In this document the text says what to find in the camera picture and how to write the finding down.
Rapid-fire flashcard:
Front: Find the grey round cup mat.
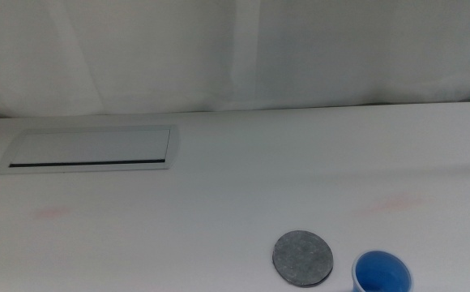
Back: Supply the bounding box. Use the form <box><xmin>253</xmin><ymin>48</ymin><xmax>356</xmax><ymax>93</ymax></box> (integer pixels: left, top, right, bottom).
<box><xmin>271</xmin><ymin>230</ymin><xmax>335</xmax><ymax>289</ymax></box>

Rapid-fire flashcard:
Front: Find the white backdrop curtain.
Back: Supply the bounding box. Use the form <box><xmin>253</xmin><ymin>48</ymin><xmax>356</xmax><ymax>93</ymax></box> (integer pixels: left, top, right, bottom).
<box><xmin>0</xmin><ymin>0</ymin><xmax>470</xmax><ymax>119</ymax></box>

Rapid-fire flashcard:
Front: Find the blue cup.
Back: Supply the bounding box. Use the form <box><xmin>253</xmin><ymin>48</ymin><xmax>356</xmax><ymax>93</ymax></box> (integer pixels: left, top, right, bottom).
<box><xmin>351</xmin><ymin>250</ymin><xmax>415</xmax><ymax>292</ymax></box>

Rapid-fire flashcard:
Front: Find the grey rectangular cable hatch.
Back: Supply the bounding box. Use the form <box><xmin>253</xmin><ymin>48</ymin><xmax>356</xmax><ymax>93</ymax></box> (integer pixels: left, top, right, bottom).
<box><xmin>0</xmin><ymin>124</ymin><xmax>182</xmax><ymax>176</ymax></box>

